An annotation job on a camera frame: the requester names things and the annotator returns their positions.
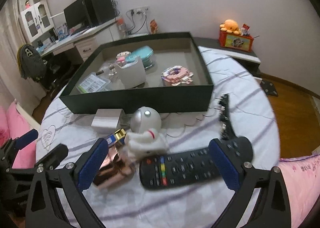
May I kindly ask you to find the white plug adapter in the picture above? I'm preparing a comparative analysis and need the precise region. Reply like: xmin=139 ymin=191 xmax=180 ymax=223
xmin=119 ymin=59 xmax=147 ymax=89

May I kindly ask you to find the black metal bracket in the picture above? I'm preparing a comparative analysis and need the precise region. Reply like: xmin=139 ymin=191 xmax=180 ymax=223
xmin=260 ymin=79 xmax=278 ymax=97

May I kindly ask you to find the teal round container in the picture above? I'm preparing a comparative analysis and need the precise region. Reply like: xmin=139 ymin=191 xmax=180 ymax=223
xmin=125 ymin=46 xmax=156 ymax=69

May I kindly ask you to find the white hutch cabinet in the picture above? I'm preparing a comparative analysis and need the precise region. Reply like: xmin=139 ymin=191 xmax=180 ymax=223
xmin=20 ymin=0 xmax=54 ymax=44

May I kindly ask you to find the black power cable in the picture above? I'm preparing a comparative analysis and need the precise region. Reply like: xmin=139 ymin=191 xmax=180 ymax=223
xmin=126 ymin=10 xmax=148 ymax=35

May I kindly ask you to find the red printed box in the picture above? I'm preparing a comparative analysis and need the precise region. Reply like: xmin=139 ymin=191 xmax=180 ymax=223
xmin=219 ymin=30 xmax=254 ymax=52

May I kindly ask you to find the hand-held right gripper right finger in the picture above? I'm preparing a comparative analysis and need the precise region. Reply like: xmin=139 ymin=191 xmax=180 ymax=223
xmin=209 ymin=139 xmax=292 ymax=228

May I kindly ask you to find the beige curtain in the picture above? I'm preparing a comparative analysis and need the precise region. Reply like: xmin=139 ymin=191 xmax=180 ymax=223
xmin=0 ymin=0 xmax=28 ymax=109

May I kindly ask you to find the black office chair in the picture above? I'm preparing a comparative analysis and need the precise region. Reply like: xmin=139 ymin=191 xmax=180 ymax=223
xmin=40 ymin=56 xmax=75 ymax=91

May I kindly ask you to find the black remote control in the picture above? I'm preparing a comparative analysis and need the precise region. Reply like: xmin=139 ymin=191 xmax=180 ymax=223
xmin=139 ymin=136 xmax=254 ymax=190

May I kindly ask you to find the pink printed sheet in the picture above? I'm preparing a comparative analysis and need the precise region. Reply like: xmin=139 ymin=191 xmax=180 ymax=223
xmin=277 ymin=154 xmax=320 ymax=228

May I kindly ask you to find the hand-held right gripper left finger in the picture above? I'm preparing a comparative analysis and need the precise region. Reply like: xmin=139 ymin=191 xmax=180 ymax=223
xmin=25 ymin=138 xmax=109 ymax=228

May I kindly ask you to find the pink blanket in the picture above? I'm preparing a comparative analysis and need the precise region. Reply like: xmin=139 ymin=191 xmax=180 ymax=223
xmin=0 ymin=101 xmax=38 ymax=169

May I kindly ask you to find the white desk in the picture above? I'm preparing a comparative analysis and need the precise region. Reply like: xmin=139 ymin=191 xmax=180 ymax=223
xmin=40 ymin=17 xmax=123 ymax=65

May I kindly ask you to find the white wall outlet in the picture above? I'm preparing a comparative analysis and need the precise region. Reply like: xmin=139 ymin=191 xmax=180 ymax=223
xmin=129 ymin=5 xmax=150 ymax=14

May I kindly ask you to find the orange figure packet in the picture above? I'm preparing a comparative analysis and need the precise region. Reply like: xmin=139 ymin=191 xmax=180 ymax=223
xmin=149 ymin=19 xmax=159 ymax=34

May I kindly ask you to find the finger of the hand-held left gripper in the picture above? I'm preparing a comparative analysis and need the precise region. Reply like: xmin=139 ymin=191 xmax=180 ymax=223
xmin=0 ymin=129 xmax=39 ymax=169
xmin=35 ymin=144 xmax=69 ymax=170

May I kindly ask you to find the rose gold metal cup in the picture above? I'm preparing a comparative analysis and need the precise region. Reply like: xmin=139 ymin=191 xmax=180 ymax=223
xmin=93 ymin=141 xmax=134 ymax=190

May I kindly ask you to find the clear bottle with red cap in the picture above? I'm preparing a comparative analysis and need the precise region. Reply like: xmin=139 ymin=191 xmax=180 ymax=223
xmin=117 ymin=17 xmax=127 ymax=39

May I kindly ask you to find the dark green cardboard box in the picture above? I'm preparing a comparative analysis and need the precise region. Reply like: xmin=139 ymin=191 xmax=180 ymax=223
xmin=59 ymin=32 xmax=214 ymax=115

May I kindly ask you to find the orange octopus plush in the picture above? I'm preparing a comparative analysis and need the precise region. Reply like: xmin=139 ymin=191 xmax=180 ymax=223
xmin=219 ymin=19 xmax=241 ymax=35

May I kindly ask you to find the dark low cabinet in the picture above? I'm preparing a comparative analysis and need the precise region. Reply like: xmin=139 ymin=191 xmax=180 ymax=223
xmin=192 ymin=37 xmax=262 ymax=76

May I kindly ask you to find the blue and gold battery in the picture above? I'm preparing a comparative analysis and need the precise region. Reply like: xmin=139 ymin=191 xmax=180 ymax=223
xmin=106 ymin=129 xmax=126 ymax=147

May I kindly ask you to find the black monitor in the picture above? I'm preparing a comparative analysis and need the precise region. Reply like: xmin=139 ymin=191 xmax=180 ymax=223
xmin=63 ymin=0 xmax=90 ymax=30

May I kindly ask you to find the white bed footboard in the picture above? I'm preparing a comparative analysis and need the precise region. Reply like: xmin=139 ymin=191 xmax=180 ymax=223
xmin=15 ymin=102 xmax=42 ymax=125

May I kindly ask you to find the stack of pink puzzle pieces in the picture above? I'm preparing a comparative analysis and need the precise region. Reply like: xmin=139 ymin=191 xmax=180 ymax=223
xmin=161 ymin=66 xmax=195 ymax=86

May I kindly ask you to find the large black speaker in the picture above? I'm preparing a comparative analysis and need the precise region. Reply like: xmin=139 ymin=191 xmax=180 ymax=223
xmin=84 ymin=0 xmax=115 ymax=26

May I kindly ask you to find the white charger block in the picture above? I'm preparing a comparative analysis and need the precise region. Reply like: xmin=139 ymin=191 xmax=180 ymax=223
xmin=91 ymin=109 xmax=125 ymax=134

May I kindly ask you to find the clear pack with green label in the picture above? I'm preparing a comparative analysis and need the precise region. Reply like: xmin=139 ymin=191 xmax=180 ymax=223
xmin=77 ymin=73 xmax=112 ymax=94

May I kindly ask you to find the white astronaut toy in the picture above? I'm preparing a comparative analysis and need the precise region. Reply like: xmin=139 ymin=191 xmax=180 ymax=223
xmin=124 ymin=106 xmax=170 ymax=157

